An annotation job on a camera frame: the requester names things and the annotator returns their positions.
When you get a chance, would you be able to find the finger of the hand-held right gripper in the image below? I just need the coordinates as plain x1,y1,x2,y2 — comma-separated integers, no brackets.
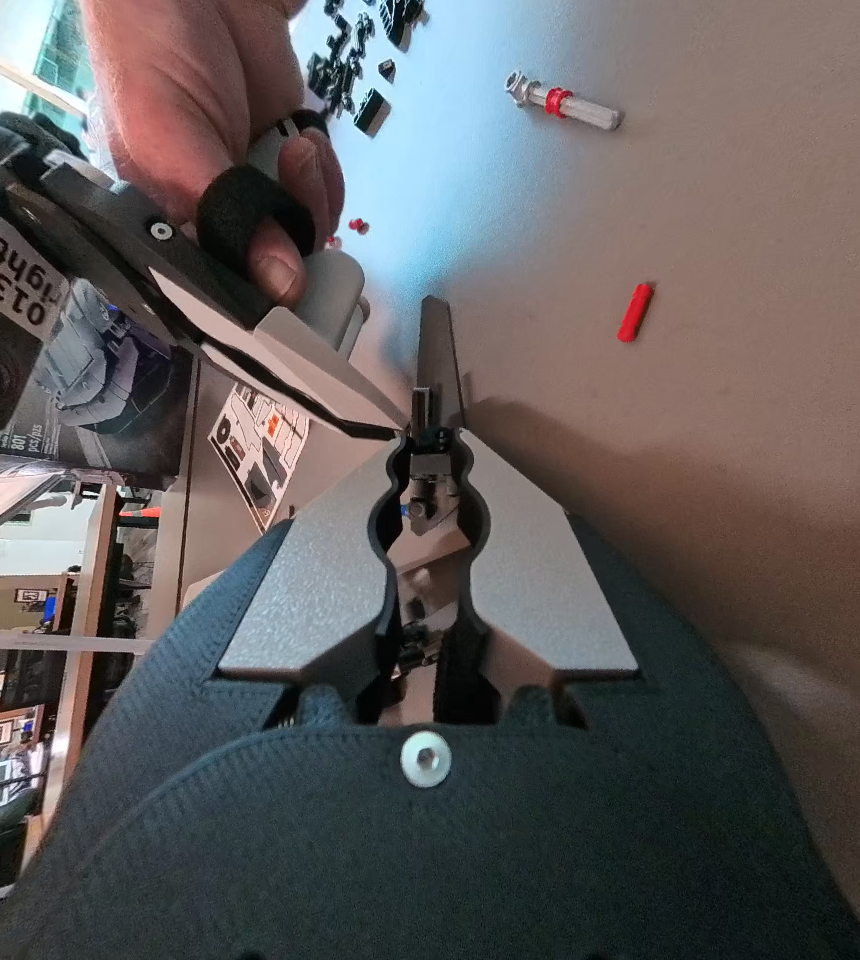
192,342,402,445
151,270,411,435

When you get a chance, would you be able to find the dark lego set box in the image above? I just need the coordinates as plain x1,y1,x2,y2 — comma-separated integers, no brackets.
0,277,200,492

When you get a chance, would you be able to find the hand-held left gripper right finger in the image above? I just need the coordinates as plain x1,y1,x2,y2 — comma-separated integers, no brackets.
436,427,641,726

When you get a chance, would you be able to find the pile of black lego pieces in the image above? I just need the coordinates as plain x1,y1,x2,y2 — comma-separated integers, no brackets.
306,0,428,141

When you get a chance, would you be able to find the white lego axle red bush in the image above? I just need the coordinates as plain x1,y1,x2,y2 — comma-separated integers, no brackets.
504,70,623,135

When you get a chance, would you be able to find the long red lego pin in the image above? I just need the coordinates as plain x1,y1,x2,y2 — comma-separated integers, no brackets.
616,282,656,345

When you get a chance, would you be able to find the wooden shelf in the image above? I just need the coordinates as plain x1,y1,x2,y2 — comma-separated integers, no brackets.
0,480,131,759

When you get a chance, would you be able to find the grey lego blade assembly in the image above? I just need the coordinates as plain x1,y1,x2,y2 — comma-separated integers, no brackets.
392,294,476,680

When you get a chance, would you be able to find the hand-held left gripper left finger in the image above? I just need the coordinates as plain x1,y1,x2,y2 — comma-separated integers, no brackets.
217,433,408,726

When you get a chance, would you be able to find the person's right hand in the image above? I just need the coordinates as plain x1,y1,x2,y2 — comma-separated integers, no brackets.
81,0,347,310

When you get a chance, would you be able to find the lego sticker sheet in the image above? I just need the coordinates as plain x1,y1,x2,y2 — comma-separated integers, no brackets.
208,384,312,535

